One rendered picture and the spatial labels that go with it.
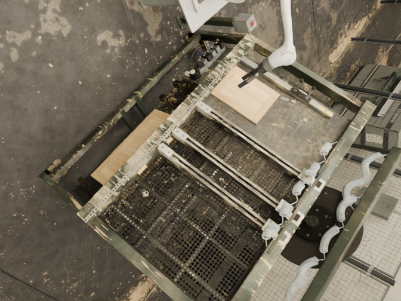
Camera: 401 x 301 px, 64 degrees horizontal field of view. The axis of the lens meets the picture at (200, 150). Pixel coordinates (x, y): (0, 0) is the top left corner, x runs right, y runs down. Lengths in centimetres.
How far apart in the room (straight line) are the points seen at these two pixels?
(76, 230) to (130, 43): 197
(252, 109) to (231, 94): 23
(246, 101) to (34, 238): 234
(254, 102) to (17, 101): 194
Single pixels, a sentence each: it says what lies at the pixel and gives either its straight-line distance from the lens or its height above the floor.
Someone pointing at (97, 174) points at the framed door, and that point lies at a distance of 309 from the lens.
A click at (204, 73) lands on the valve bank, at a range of 296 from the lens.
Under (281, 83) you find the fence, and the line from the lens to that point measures 300.
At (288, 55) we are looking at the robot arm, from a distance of 226.
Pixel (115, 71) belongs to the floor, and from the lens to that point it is 329.
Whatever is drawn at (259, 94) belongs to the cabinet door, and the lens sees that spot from 292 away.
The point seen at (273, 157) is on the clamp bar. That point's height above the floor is 158.
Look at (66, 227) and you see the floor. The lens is 361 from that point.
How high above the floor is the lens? 282
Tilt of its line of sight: 41 degrees down
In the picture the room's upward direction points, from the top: 114 degrees clockwise
